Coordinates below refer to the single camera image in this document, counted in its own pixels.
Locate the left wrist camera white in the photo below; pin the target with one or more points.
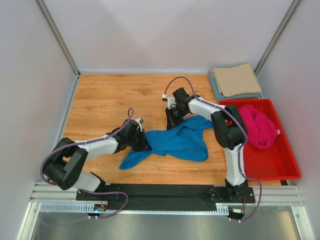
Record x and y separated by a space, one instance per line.
139 124

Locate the grey-blue folded t-shirt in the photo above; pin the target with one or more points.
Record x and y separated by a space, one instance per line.
219 96

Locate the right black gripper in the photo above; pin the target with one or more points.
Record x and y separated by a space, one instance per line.
172 114

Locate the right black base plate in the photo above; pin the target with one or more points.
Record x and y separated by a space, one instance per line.
223 194

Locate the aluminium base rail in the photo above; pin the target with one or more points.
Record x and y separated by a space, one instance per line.
51 199

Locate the pink t-shirt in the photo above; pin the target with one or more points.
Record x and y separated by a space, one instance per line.
261 131

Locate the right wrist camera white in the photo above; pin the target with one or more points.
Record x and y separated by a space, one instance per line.
170 101

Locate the left aluminium corner post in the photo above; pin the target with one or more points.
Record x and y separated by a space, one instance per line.
57 35

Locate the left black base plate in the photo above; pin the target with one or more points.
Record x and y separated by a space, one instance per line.
108 192

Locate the blue t-shirt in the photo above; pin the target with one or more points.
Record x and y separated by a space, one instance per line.
184 141

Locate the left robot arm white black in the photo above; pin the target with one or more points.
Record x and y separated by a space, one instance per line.
64 165

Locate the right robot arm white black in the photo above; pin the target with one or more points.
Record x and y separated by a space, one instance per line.
229 130

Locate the red plastic bin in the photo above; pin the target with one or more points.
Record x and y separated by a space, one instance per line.
278 161

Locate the beige folded t-shirt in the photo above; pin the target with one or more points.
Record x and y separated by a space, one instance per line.
236 80

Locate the aluminium corner post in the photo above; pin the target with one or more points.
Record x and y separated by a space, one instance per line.
294 5
57 35

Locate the right aluminium corner post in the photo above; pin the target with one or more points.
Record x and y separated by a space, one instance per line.
294 5

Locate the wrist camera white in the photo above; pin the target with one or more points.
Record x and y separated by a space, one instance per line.
170 101
139 124

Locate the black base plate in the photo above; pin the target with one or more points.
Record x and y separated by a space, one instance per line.
108 192
223 194

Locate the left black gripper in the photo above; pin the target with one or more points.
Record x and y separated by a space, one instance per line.
139 139

